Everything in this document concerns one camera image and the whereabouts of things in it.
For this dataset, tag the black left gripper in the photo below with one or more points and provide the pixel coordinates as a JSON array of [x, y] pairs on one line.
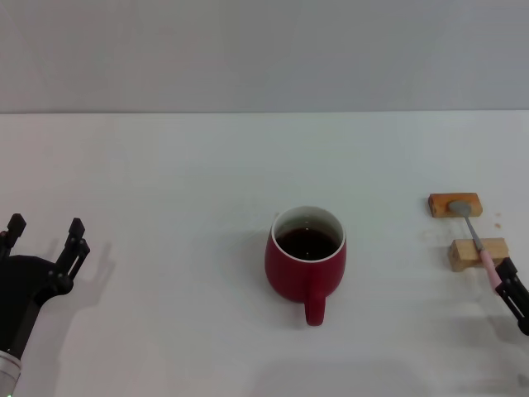
[[20, 285]]

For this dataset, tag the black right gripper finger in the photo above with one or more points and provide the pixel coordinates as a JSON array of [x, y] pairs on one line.
[[512, 285]]

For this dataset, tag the red ceramic cup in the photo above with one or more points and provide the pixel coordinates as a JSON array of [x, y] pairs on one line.
[[289, 277]]

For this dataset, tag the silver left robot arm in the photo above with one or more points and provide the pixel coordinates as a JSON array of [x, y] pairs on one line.
[[7, 370]]

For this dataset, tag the pale wooden block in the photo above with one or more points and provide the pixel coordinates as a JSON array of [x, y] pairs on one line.
[[463, 254]]

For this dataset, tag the orange brown wooden block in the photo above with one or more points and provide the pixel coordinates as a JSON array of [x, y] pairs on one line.
[[438, 204]]

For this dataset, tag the dark brown coffee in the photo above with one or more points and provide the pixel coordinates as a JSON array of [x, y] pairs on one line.
[[308, 244]]

